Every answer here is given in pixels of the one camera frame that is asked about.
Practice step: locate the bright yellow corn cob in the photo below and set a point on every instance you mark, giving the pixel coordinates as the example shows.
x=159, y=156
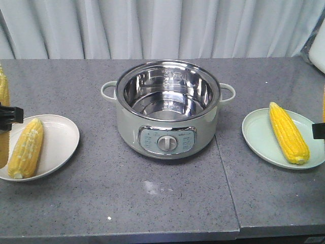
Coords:
x=323, y=106
x=289, y=138

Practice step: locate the green round plate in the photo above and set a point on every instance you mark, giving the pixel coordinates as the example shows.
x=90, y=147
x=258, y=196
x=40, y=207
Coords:
x=258, y=134

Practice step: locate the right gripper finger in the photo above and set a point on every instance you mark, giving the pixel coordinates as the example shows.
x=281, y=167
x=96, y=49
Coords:
x=318, y=130

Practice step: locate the white rice cooker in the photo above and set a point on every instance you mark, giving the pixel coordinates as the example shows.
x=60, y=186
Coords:
x=317, y=50

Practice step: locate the white curtain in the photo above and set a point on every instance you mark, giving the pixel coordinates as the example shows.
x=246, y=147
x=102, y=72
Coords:
x=156, y=29

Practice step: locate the green electric cooking pot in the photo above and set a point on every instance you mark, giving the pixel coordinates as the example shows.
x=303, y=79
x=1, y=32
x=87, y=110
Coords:
x=167, y=109

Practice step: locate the pale corn cob with white patch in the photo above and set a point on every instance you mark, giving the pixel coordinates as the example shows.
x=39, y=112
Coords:
x=25, y=155

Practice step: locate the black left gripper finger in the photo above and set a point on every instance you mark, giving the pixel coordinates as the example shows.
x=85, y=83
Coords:
x=9, y=116

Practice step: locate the pale yellow corn cob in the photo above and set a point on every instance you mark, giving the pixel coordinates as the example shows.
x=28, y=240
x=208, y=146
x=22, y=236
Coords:
x=5, y=136

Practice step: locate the white round plate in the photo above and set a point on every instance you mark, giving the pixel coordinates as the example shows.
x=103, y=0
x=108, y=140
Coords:
x=61, y=138

